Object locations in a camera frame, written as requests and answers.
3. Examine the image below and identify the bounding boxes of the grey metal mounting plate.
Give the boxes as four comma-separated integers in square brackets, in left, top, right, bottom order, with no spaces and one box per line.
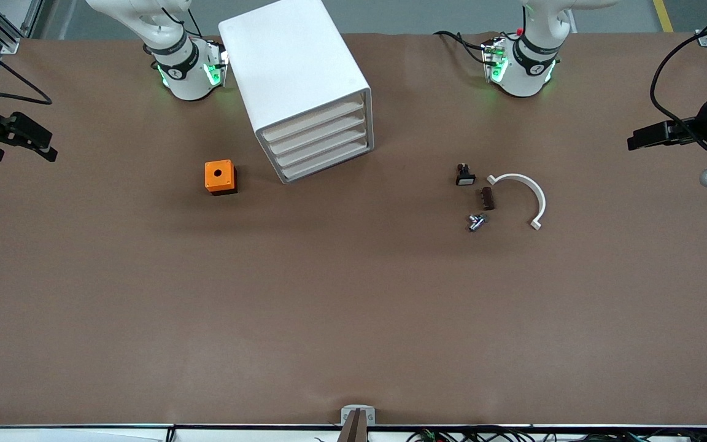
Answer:
[341,404,376,427]

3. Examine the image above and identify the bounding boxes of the white semicircular pipe clamp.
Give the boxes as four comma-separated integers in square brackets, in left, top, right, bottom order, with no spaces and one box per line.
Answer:
[487,173,547,231]

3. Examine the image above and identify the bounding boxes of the white table edge rail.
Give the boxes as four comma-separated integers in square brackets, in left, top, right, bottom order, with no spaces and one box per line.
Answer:
[0,422,707,442]

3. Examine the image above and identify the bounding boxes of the tangled black cable bundle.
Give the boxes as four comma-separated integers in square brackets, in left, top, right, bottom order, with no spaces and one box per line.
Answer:
[406,425,707,442]

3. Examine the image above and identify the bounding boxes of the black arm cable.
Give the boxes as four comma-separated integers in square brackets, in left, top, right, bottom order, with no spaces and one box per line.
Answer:
[0,25,53,105]
[650,25,707,157]

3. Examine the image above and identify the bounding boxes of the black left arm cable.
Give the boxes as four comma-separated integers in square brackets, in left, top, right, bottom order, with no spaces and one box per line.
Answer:
[650,25,707,157]

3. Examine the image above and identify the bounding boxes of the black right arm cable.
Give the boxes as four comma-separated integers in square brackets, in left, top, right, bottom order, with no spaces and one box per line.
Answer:
[0,25,53,105]

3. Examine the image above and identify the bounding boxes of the orange box with round hole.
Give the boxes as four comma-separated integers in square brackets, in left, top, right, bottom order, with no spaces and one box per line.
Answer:
[204,160,238,196]

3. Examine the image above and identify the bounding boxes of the black base power cable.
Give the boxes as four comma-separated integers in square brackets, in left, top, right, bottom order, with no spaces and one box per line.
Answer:
[433,29,490,65]

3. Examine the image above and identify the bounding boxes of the brown table cover sheet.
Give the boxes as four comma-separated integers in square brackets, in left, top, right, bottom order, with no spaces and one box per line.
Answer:
[0,31,707,427]

